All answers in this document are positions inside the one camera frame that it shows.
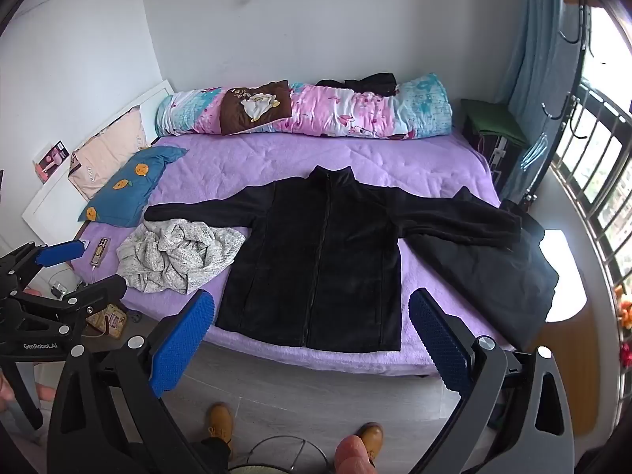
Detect blue curtain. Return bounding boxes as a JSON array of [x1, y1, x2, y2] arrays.
[[496, 0, 564, 203]]

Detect person's tan boot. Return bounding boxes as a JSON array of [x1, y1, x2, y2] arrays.
[[356, 422, 384, 460], [206, 403, 234, 448]]

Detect orange flowers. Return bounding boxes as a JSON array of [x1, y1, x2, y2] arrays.
[[615, 284, 632, 329]]

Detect person's right tan boot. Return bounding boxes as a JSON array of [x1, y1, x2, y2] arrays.
[[356, 422, 384, 460]]

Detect patterned bag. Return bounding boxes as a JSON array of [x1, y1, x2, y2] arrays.
[[86, 303, 129, 340]]

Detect grey white knit garment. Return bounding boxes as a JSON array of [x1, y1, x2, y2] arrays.
[[117, 218, 246, 294]]

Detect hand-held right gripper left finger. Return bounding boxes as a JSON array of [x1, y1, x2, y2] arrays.
[[47, 289, 233, 474]]

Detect black coat rack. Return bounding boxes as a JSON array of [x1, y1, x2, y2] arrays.
[[540, 0, 600, 124]]

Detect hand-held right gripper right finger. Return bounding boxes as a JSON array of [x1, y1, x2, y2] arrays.
[[409, 287, 576, 474]]

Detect person's left tan boot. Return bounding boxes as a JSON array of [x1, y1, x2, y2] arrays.
[[206, 403, 234, 448]]

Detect black pants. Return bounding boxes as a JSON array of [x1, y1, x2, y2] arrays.
[[405, 200, 561, 351]]

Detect black garment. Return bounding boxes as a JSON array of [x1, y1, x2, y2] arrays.
[[316, 72, 398, 97]]

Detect pink picture card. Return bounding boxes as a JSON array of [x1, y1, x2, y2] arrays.
[[34, 141, 69, 182]]

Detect white headboard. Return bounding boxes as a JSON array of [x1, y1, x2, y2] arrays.
[[21, 80, 175, 246]]

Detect bed with purple sheet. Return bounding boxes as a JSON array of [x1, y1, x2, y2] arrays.
[[71, 131, 504, 376]]

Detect metal wire ring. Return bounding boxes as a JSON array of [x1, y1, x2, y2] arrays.
[[245, 435, 327, 474]]

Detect green cloth covered box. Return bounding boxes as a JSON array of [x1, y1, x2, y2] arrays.
[[461, 99, 529, 183]]

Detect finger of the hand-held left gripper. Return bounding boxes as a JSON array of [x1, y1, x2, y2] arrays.
[[0, 240, 85, 302], [14, 275, 128, 337]]

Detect black fleece jacket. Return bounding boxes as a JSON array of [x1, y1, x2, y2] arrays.
[[143, 165, 524, 351]]

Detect pink pillow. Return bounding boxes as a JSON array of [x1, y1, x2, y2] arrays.
[[68, 107, 149, 201]]

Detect phone with patterned case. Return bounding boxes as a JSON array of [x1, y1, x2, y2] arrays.
[[89, 238, 113, 270]]

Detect blue clothes hangers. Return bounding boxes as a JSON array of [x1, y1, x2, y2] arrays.
[[518, 133, 549, 173]]

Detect brown printed blanket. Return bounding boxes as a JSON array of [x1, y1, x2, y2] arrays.
[[220, 80, 293, 135]]

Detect rolled floral quilt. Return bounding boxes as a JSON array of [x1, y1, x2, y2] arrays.
[[155, 73, 454, 140]]

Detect blue pillow with orange prints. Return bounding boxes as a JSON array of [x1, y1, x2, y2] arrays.
[[77, 145, 189, 228]]

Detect black window railing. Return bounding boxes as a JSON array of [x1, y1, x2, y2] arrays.
[[543, 79, 632, 317]]

